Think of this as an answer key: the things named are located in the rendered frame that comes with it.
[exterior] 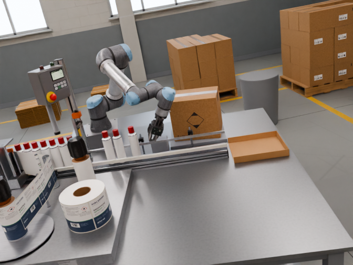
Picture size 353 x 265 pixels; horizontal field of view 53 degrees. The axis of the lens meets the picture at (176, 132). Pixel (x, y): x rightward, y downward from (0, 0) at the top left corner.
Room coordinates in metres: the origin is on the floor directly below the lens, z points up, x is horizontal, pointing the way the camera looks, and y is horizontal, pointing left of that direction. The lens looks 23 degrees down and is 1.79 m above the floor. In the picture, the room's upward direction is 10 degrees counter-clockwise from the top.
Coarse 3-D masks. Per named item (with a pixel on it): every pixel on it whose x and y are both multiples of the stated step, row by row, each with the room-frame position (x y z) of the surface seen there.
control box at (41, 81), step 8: (32, 72) 1.92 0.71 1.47; (40, 72) 1.91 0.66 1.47; (48, 72) 1.94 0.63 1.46; (64, 72) 2.01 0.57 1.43; (32, 80) 1.93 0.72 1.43; (40, 80) 1.89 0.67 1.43; (48, 80) 1.92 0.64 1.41; (56, 80) 1.96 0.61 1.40; (40, 88) 1.90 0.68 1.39; (48, 88) 1.91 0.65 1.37; (64, 88) 1.99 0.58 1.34; (40, 96) 1.91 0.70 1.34; (48, 96) 1.90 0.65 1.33; (64, 96) 1.98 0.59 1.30; (40, 104) 1.93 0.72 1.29; (48, 104) 1.89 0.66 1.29
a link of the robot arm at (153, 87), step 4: (152, 80) 1.95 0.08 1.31; (148, 84) 1.93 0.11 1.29; (152, 84) 1.92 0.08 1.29; (156, 84) 1.92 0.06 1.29; (148, 88) 1.88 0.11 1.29; (152, 88) 1.88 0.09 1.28; (156, 88) 1.89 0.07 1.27; (160, 88) 1.88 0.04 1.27; (148, 92) 1.86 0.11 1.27; (152, 92) 1.87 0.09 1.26; (156, 92) 1.87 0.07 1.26; (152, 96) 1.87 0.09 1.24; (156, 96) 1.87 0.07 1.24
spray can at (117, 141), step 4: (116, 132) 1.85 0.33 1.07; (116, 136) 1.85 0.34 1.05; (120, 136) 1.86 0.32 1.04; (116, 140) 1.85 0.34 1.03; (120, 140) 1.85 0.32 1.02; (116, 144) 1.85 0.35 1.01; (120, 144) 1.85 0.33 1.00; (116, 148) 1.85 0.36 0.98; (120, 148) 1.85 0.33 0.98; (116, 152) 1.86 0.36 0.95; (120, 152) 1.85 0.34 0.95; (124, 152) 1.86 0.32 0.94; (120, 156) 1.84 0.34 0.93; (124, 156) 1.85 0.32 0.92
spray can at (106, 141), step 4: (104, 132) 1.86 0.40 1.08; (104, 136) 1.86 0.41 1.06; (108, 136) 1.88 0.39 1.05; (104, 140) 1.85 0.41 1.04; (108, 140) 1.85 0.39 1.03; (104, 144) 1.86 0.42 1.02; (108, 144) 1.85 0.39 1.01; (104, 148) 1.87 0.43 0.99; (108, 148) 1.85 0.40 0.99; (112, 148) 1.87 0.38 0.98; (108, 152) 1.85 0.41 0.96; (112, 152) 1.86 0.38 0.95; (108, 156) 1.85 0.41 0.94; (112, 156) 1.86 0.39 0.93; (112, 164) 1.85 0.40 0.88
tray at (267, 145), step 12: (264, 132) 1.94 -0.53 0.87; (276, 132) 1.93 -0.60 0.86; (240, 144) 1.91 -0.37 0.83; (252, 144) 1.88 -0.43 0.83; (264, 144) 1.86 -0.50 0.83; (276, 144) 1.83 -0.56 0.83; (240, 156) 1.70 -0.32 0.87; (252, 156) 1.69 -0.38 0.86; (264, 156) 1.69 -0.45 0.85; (276, 156) 1.68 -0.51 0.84
